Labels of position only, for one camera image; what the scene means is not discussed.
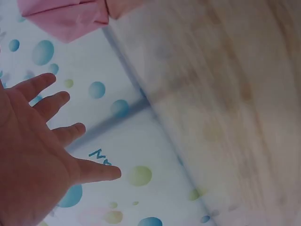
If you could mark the person's left hand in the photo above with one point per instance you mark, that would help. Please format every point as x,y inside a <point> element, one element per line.
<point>26,150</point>

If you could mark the pink cloth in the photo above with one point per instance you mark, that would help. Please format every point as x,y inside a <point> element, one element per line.
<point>65,16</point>

